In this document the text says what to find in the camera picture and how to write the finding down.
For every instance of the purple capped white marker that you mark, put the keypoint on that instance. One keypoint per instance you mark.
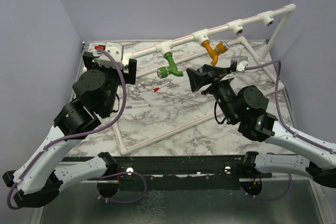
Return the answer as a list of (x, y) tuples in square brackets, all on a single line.
[(137, 106)]

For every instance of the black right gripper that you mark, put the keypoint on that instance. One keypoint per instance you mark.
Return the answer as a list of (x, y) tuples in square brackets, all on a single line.
[(198, 80)]

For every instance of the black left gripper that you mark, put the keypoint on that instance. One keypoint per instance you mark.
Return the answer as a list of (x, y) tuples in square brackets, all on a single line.
[(129, 76)]

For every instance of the white PVC pipe frame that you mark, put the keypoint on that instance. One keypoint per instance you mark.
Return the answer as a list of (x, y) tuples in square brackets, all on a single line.
[(202, 37)]

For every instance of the red capped white marker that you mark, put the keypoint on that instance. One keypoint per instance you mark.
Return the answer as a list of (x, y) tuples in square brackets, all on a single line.
[(156, 89)]

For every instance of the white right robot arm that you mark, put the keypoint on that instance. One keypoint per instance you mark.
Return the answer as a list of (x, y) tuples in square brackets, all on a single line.
[(313, 158)]

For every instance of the green water faucet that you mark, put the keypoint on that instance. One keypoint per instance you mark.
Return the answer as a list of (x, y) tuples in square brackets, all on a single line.
[(171, 69)]

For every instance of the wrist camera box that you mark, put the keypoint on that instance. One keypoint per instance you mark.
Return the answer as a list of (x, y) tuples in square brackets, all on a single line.
[(239, 63), (115, 50)]

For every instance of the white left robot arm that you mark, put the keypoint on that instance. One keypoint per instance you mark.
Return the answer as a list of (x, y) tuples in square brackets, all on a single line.
[(100, 101)]

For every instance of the orange water faucet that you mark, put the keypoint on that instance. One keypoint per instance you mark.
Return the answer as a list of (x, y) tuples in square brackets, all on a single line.
[(220, 48)]

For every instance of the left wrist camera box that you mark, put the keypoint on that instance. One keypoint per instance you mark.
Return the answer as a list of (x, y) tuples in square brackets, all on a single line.
[(115, 50)]

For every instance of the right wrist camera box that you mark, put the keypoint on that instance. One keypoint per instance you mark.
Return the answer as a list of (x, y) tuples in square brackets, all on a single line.
[(239, 63)]

